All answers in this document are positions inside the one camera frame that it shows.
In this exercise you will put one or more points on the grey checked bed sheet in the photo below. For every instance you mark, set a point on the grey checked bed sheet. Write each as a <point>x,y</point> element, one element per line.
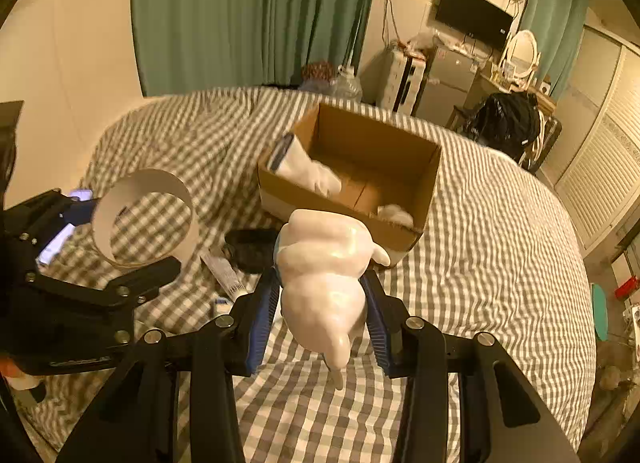
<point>475,253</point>

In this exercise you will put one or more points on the red box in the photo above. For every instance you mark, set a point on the red box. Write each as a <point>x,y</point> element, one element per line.
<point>627,288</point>

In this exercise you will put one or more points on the white suitcase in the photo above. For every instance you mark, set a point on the white suitcase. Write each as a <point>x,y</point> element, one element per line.
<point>402,80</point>

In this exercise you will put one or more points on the white oval vanity mirror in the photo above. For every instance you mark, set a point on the white oval vanity mirror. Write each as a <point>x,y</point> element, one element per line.
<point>522,53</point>

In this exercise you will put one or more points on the wide green curtain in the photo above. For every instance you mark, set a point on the wide green curtain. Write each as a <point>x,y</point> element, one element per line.
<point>225,13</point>

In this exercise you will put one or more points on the white rubber glove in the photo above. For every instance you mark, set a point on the white rubber glove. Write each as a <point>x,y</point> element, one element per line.
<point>310,170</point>

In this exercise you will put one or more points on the dried flower bunch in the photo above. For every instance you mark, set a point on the dried flower bunch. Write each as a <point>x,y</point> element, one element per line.
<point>317,72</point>

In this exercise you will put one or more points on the white louvered wardrobe door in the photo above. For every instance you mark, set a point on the white louvered wardrobe door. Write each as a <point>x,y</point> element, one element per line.
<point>607,143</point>

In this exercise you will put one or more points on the white plush toy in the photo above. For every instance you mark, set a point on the white plush toy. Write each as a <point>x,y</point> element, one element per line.
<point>320,273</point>

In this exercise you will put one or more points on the teal round object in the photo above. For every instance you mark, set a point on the teal round object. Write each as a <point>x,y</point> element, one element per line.
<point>600,313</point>

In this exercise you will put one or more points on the white tube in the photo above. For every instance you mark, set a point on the white tube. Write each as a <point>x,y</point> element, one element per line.
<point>222,273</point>

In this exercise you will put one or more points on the grey small fridge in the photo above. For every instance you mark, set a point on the grey small fridge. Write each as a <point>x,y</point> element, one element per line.
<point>447,85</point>

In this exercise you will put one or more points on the brown cardboard box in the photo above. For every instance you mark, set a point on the brown cardboard box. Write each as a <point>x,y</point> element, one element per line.
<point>380,143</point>

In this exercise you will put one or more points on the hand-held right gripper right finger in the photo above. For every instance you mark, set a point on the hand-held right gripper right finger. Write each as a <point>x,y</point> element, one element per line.
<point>376,325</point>

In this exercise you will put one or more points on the black crumpled item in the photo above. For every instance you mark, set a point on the black crumpled item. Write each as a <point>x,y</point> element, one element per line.
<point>247,248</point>

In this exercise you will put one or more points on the wooden vanity desk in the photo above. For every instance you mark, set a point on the wooden vanity desk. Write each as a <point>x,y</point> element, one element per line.
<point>487,88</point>

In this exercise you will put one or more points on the small white packet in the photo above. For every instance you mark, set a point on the small white packet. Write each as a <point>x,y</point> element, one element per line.
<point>221,304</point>

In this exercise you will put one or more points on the clear plastic bottle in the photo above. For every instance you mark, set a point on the clear plastic bottle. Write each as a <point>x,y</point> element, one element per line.
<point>346,85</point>

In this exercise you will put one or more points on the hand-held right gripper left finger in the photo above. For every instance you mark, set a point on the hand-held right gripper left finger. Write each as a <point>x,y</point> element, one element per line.
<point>263,315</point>

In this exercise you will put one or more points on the black bag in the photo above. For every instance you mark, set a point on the black bag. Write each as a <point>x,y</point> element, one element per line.
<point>505,123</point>

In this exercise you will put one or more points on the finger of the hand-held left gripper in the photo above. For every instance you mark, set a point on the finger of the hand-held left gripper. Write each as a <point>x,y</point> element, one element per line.
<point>135,283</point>
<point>50,223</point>

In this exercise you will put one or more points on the small white cloth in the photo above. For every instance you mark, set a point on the small white cloth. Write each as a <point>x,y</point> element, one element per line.
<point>395,215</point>

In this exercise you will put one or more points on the black flat television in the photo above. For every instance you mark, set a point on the black flat television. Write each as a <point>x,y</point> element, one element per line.
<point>472,15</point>

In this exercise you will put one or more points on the narrow green curtain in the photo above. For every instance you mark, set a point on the narrow green curtain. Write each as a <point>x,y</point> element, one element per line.
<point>555,18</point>

